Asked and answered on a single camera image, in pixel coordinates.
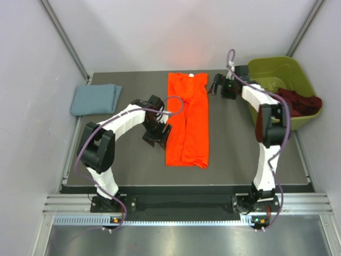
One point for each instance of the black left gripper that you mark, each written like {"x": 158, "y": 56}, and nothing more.
{"x": 165, "y": 133}

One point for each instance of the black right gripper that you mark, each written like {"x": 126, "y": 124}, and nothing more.
{"x": 218, "y": 80}

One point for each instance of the orange t shirt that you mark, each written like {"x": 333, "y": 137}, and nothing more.
{"x": 188, "y": 141}

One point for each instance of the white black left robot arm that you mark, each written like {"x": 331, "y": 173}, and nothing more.
{"x": 97, "y": 147}

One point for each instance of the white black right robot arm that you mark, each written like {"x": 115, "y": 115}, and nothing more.
{"x": 271, "y": 129}

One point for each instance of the green plastic basket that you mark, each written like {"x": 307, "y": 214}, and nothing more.
{"x": 283, "y": 72}

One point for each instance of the folded grey-blue t shirt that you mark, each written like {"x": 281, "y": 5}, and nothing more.
{"x": 95, "y": 99}

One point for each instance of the dark red t shirt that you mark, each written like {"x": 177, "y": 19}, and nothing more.
{"x": 299, "y": 105}

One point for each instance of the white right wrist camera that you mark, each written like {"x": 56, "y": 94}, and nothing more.
{"x": 231, "y": 69}

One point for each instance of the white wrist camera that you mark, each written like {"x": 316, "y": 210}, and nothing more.
{"x": 163, "y": 120}
{"x": 231, "y": 69}

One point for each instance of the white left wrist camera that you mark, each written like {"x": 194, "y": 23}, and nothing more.
{"x": 163, "y": 120}

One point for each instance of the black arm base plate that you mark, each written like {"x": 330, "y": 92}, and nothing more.
{"x": 225, "y": 202}

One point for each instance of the right aluminium corner post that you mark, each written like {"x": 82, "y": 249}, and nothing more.
{"x": 313, "y": 13}

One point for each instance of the aluminium corner post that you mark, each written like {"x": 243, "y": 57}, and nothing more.
{"x": 47, "y": 7}
{"x": 313, "y": 13}

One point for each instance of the aluminium front frame rail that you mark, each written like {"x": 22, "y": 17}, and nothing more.
{"x": 291, "y": 203}

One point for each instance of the left aluminium corner post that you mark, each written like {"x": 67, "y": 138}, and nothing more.
{"x": 47, "y": 7}

